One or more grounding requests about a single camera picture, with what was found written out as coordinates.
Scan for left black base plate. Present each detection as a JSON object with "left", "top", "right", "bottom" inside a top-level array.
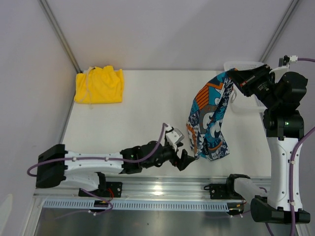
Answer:
[{"left": 89, "top": 182, "right": 123, "bottom": 198}]

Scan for white plastic basket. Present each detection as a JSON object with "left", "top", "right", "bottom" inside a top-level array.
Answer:
[{"left": 223, "top": 61, "right": 266, "bottom": 114}]

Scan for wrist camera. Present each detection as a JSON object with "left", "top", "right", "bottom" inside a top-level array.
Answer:
[
  {"left": 164, "top": 124, "right": 185, "bottom": 151},
  {"left": 269, "top": 55, "right": 298, "bottom": 74}
]

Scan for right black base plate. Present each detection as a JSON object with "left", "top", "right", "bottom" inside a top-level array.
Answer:
[{"left": 203, "top": 183, "right": 243, "bottom": 200}]

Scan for aluminium mounting rail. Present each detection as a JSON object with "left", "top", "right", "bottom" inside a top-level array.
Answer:
[{"left": 33, "top": 175, "right": 271, "bottom": 202}]

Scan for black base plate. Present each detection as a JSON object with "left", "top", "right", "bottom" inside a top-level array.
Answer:
[
  {"left": 89, "top": 182, "right": 123, "bottom": 198},
  {"left": 203, "top": 183, "right": 243, "bottom": 200}
]

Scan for aluminium frame post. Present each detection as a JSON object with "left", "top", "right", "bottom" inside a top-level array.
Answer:
[
  {"left": 259, "top": 0, "right": 303, "bottom": 62},
  {"left": 38, "top": 0, "right": 82, "bottom": 73}
]

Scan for right aluminium frame post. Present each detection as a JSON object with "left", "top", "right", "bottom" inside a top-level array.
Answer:
[{"left": 259, "top": 0, "right": 303, "bottom": 62}]

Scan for yellow shorts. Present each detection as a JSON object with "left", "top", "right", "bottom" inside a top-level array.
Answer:
[{"left": 74, "top": 65, "right": 125, "bottom": 105}]

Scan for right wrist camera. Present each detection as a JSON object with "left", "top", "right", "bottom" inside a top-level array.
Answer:
[{"left": 269, "top": 55, "right": 298, "bottom": 74}]

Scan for left aluminium frame post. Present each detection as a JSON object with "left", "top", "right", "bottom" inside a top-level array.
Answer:
[{"left": 38, "top": 0, "right": 82, "bottom": 73}]

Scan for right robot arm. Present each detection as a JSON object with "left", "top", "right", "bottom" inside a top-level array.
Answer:
[{"left": 224, "top": 64, "right": 311, "bottom": 225}]

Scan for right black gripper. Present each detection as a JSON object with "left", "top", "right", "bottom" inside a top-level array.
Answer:
[{"left": 227, "top": 64, "right": 281, "bottom": 109}]

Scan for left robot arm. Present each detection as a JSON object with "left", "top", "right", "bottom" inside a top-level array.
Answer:
[{"left": 35, "top": 141, "right": 195, "bottom": 197}]

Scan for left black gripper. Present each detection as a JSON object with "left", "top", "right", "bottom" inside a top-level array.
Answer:
[{"left": 143, "top": 141, "right": 194, "bottom": 170}]

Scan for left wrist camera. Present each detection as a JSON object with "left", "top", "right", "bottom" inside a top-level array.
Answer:
[{"left": 164, "top": 124, "right": 185, "bottom": 151}]

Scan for patterned blue orange shorts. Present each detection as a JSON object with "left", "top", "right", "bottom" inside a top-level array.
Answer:
[{"left": 186, "top": 72, "right": 233, "bottom": 161}]

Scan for white slotted cable duct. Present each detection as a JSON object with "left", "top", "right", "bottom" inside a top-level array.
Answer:
[{"left": 43, "top": 199, "right": 242, "bottom": 212}]

